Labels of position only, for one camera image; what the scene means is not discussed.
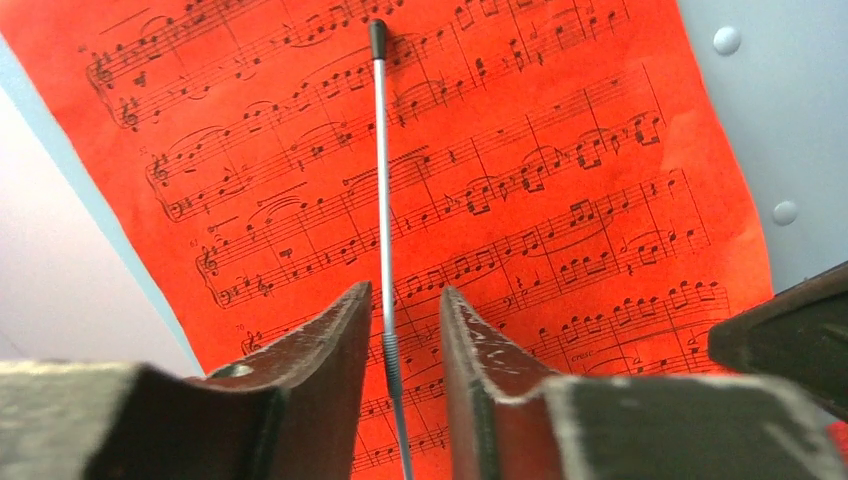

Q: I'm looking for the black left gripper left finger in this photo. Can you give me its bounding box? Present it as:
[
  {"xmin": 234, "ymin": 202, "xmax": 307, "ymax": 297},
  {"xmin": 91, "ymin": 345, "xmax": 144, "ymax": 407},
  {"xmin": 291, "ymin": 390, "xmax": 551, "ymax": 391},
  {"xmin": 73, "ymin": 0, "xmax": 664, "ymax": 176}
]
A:
[{"xmin": 1, "ymin": 282, "xmax": 372, "ymax": 479}]

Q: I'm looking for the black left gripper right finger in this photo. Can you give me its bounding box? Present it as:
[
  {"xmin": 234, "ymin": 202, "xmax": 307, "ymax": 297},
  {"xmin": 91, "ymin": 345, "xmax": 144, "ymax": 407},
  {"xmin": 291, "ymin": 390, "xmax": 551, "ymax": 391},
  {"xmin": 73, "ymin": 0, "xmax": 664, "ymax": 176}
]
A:
[{"xmin": 440, "ymin": 287, "xmax": 847, "ymax": 479}]

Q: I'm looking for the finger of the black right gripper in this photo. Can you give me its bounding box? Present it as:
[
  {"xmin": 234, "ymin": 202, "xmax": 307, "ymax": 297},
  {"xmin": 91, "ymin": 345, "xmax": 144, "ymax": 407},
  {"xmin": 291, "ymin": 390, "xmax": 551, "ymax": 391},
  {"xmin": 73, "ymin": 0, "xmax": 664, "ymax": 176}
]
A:
[{"xmin": 708, "ymin": 262, "xmax": 847, "ymax": 421}]

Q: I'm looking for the red sheet music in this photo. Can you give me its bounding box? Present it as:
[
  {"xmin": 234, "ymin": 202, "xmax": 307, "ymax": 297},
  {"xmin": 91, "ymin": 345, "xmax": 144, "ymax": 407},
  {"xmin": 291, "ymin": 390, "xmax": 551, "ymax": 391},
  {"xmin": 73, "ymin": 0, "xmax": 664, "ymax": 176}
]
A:
[{"xmin": 0, "ymin": 0, "xmax": 848, "ymax": 480}]

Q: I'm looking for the light blue music stand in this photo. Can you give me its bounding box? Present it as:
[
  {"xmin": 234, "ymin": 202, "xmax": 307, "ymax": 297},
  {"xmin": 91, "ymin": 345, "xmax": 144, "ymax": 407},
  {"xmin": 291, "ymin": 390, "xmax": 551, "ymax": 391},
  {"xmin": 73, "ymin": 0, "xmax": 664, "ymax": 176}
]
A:
[{"xmin": 0, "ymin": 0, "xmax": 848, "ymax": 480}]

